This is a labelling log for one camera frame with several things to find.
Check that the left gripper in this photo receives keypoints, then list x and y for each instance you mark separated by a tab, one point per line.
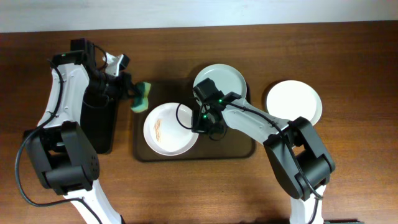
127	86

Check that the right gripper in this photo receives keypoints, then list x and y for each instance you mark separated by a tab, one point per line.
199	125

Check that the green yellow sponge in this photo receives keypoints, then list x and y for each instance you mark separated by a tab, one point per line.
141	98

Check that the white plate front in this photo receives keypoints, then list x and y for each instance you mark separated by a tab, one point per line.
167	129

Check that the white plate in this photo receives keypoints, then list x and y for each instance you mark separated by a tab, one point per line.
291	99
167	129

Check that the pale green stained plate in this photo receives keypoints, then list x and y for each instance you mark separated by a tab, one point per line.
226	78

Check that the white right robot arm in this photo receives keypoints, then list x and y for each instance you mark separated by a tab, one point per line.
299	159

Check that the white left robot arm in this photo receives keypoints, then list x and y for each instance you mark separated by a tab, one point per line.
62	156

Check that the brown serving tray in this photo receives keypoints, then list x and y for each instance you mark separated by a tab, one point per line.
233	145

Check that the black rectangular tray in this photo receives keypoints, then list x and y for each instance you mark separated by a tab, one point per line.
98	121

